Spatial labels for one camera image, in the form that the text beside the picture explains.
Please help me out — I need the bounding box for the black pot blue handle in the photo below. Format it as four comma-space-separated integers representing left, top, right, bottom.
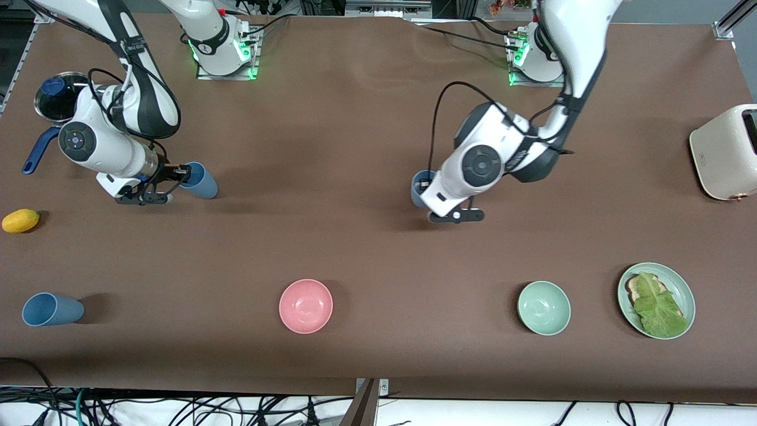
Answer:
22, 74, 89, 175

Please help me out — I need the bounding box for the mint green bowl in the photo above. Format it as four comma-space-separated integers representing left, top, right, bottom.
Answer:
517, 280, 572, 337

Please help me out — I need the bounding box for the toasted bread slice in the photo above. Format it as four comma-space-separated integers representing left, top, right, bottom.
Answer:
626, 273, 684, 320

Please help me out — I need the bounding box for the orange toy food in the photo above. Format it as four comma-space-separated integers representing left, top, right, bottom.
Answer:
490, 0, 533, 15

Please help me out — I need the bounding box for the long black table cable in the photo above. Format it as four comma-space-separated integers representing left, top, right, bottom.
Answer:
411, 22, 521, 53

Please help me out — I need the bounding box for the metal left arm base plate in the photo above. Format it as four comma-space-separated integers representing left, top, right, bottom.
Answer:
507, 31, 571, 88

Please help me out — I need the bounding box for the pink bowl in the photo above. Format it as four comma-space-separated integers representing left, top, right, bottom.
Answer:
279, 279, 334, 335

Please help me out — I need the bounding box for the black base cable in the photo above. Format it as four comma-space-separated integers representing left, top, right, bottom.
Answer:
240, 14, 290, 36

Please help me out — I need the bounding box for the grey metal box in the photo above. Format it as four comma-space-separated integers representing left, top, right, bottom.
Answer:
345, 0, 434, 18

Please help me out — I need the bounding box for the brown table cloth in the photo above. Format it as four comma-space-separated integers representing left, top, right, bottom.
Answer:
0, 9, 757, 406

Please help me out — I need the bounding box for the cream toaster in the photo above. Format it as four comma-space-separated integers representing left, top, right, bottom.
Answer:
690, 105, 757, 202

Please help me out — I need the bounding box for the green plate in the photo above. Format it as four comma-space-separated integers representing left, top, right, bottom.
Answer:
617, 262, 696, 340

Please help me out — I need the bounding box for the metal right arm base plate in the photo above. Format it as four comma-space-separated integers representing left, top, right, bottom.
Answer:
196, 25, 261, 81

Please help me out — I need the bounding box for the blue cup with paper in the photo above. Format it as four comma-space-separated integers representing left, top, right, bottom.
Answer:
411, 170, 439, 209

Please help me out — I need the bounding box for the short black table cable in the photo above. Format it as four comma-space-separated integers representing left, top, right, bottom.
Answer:
470, 17, 521, 37

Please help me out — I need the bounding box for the green lettuce leaf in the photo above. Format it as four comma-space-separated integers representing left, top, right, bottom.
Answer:
633, 272, 690, 338

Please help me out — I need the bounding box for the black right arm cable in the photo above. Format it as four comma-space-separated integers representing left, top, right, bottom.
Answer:
88, 68, 178, 163

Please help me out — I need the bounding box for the metal table edge bracket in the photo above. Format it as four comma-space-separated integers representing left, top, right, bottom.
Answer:
355, 377, 390, 398

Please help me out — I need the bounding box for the dark camera stand pole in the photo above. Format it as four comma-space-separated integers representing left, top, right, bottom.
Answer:
339, 379, 379, 426

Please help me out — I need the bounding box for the yellow lemon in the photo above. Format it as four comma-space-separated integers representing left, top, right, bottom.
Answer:
2, 208, 41, 234

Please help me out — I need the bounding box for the aluminium frame profile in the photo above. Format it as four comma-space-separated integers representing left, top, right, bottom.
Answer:
713, 0, 757, 41
0, 15, 43, 113

